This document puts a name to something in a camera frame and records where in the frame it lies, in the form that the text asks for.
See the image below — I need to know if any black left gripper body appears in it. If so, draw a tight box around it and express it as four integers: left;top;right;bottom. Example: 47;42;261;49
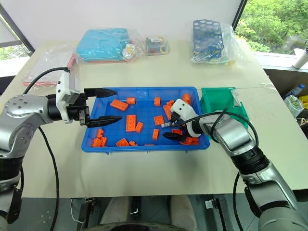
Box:
66;92;91;127

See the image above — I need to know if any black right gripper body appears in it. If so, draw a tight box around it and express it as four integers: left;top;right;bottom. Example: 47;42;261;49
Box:
176;117;191;141

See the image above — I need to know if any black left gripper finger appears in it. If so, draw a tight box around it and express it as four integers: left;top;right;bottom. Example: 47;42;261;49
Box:
85;115;124;128
84;88;118;98

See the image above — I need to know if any blue plastic bin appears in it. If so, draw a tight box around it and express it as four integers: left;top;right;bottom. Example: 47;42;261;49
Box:
81;86;211;156

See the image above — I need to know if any green plastic bin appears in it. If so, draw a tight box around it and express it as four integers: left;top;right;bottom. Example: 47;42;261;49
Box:
200;87;250;130

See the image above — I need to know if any white label on bin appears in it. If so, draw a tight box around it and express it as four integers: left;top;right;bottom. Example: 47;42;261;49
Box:
230;90;242;107

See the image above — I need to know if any long orange building brick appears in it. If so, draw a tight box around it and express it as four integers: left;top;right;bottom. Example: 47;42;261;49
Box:
125;115;137;132
110;98;129;112
163;104;173;120

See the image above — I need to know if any teal fabric bag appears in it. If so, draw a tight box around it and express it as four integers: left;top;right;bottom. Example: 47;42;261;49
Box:
76;28;130;64

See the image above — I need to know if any clear bag with rings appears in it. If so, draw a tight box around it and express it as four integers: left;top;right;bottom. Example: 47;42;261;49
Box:
121;28;145;64

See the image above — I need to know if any clear bag with red sheets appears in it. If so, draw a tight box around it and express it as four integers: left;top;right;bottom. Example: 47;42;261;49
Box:
22;47;81;91

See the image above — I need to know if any clear box of colourful pieces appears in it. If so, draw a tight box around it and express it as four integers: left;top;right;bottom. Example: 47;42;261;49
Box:
144;36;170;56

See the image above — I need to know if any pale rounded robot foot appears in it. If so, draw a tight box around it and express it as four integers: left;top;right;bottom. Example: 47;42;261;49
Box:
99;196;132;226
169;195;198;231

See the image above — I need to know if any blue test tube rack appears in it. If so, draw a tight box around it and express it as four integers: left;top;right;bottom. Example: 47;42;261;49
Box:
192;19;226;63

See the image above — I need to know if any crumpled clear plastic bag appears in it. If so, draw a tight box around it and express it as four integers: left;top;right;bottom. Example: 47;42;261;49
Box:
283;94;304;119

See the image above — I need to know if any clear water bottle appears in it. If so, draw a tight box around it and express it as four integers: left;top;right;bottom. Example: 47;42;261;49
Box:
283;83;307;101

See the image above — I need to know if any white bottle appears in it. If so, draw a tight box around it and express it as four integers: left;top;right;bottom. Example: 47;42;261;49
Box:
291;47;308;70

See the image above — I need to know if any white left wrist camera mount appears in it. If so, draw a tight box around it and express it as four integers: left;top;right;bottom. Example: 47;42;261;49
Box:
55;70;82;124

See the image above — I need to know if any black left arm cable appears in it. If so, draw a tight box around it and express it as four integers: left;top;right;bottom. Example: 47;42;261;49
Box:
23;67;71;231

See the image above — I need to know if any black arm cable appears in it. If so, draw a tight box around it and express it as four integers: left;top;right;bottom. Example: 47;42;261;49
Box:
180;107;260;231
23;67;71;231

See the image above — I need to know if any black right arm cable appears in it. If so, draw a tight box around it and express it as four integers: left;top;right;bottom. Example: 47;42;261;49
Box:
180;107;260;231

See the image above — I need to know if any black window post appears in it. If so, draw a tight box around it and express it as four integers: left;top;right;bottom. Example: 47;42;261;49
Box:
230;0;249;30

